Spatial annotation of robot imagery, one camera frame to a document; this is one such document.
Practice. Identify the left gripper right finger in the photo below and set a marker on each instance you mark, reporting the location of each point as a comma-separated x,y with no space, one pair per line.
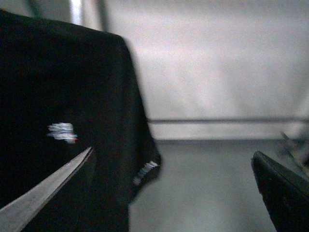
284,193

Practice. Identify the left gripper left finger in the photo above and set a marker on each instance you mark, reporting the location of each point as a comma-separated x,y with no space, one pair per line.
54,205

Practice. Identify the black printed t-shirt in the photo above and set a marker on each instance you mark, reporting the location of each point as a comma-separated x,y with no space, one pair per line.
65,88

